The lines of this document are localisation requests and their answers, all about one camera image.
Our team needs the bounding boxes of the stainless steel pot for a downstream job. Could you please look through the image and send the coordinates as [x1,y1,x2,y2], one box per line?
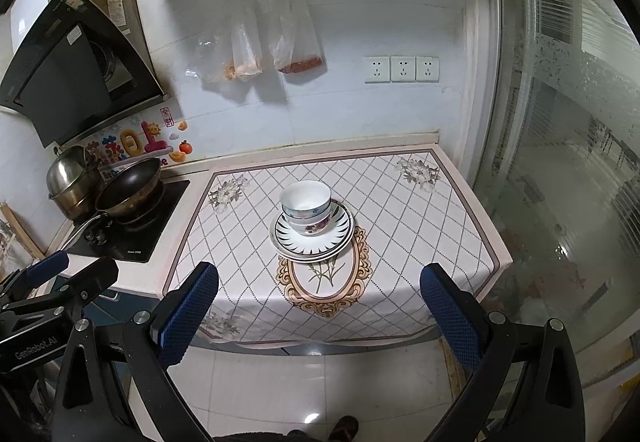
[46,145,102,221]

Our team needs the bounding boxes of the clear plastic bag red contents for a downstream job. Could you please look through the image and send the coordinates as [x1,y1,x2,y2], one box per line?
[266,0,325,76]

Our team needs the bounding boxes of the white bowl blue rim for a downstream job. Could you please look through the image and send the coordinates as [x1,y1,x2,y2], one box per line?
[279,180,332,219]

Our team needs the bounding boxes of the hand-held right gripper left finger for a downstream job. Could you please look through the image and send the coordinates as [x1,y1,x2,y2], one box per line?
[52,261,221,442]

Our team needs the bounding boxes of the black range hood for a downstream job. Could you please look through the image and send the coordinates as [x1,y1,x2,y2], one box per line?
[0,0,167,149]

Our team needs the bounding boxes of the white wall socket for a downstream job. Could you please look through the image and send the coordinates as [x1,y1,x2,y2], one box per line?
[390,55,416,84]
[415,55,441,83]
[363,55,391,84]

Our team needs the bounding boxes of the person's slippered foot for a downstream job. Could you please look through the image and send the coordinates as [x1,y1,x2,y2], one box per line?
[327,415,360,442]

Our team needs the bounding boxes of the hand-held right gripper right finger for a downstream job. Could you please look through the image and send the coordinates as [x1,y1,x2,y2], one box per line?
[419,263,587,442]

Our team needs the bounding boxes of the white bowl floral print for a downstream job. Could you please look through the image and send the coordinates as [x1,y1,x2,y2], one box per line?
[283,211,332,236]

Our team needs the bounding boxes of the white plate blue leaf pattern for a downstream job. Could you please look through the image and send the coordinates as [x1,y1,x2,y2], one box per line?
[269,199,355,256]

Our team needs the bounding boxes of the white plate dark rim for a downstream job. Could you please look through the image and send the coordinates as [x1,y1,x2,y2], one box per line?
[274,227,354,264]

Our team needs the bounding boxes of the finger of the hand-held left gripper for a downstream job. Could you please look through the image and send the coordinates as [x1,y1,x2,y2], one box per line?
[59,257,120,309]
[0,251,70,304]

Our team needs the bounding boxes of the wooden board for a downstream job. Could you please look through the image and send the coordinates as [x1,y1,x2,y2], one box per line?
[0,201,47,264]

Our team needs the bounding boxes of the colourful fruit wall sticker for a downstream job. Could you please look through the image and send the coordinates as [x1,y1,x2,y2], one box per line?
[82,105,194,183]

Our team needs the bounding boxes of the frosted glass sliding door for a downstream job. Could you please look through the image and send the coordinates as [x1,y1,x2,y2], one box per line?
[470,0,640,400]

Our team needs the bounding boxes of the dark frying pan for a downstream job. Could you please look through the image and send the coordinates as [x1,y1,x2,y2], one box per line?
[59,157,166,249]

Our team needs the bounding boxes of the black induction cooktop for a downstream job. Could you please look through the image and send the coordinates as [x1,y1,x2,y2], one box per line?
[62,178,192,264]

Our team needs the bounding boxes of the floral printed tablecloth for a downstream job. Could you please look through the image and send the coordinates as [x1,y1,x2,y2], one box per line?
[160,146,514,354]

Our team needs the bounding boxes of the clear plastic bag orange contents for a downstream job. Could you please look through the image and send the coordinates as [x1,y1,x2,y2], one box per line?
[229,0,265,82]

